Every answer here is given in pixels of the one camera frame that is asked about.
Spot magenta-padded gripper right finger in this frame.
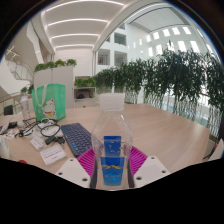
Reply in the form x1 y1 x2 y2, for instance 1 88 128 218
128 145 172 188

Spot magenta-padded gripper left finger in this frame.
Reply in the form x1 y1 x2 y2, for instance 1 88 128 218
55 147 98 189

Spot clear blue-label water bottle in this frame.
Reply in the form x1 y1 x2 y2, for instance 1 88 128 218
90 92 134 191

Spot white flat packet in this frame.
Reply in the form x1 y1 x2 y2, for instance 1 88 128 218
39 143 68 167
29 134 46 151

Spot dark blue keyboard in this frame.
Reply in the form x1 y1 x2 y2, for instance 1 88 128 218
60 122 93 158

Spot white chair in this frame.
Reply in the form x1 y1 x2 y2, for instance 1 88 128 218
208 138 224 162

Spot green cat-print tote bag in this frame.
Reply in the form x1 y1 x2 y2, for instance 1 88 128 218
31 83 67 123

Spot tall clear white-cap bottle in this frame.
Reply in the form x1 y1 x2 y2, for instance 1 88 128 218
19 93 33 121

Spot black chair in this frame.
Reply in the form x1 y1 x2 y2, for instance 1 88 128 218
3 104 15 117

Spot row of green plants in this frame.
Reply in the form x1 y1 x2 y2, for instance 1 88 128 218
93 41 224 141

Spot ceiling light strips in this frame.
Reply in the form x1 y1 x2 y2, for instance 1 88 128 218
44 0 126 49

